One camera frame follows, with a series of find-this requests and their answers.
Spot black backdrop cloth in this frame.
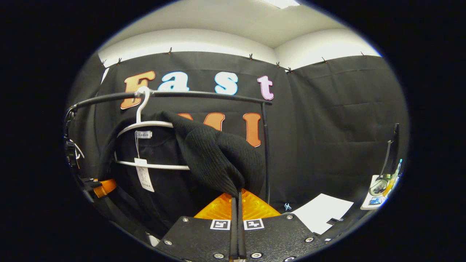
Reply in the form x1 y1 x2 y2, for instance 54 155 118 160
67 51 410 226

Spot row of black backdrop clips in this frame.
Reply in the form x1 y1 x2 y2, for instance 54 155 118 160
101 47 366 73

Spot white cabinet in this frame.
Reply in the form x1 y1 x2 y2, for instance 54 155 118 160
291 194 354 235

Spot ceiling light panel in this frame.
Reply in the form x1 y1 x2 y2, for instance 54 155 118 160
262 0 301 9

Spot black knit garment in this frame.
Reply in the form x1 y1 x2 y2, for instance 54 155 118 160
96 111 266 237

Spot black clothes rack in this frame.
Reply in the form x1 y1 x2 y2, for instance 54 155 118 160
65 90 273 205

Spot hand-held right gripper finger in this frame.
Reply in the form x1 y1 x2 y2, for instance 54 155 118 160
238 188 325 262
154 191 238 262

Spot white clothes hanger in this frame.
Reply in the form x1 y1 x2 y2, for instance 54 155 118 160
114 86 191 171
67 140 85 168

